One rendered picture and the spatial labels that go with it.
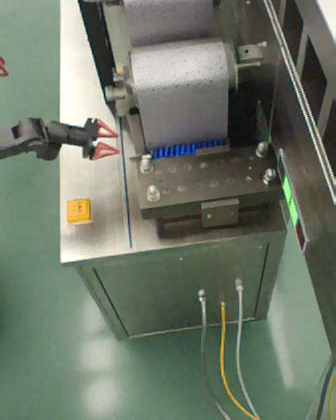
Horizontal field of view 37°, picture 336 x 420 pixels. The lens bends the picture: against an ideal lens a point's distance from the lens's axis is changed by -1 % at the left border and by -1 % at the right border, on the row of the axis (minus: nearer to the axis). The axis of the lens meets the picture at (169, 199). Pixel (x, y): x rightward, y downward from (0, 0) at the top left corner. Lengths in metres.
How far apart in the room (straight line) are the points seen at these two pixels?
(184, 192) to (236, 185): 0.14
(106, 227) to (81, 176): 0.21
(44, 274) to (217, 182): 1.33
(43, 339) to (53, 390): 0.23
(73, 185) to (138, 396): 1.02
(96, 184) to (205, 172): 0.37
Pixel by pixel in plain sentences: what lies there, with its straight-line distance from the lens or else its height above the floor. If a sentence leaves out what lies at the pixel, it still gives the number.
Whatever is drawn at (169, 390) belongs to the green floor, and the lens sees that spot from 2.25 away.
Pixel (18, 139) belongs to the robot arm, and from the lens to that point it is 1.36.
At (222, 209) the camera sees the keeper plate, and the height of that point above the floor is 1.00.
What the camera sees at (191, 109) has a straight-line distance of 1.37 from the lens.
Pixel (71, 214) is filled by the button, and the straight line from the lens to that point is 1.53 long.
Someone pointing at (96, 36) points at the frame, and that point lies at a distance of 1.61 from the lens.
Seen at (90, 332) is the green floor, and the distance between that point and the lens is 2.37.
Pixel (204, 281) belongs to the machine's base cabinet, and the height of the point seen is 0.60.
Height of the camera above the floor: 2.20
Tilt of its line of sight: 58 degrees down
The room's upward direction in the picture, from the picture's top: 9 degrees counter-clockwise
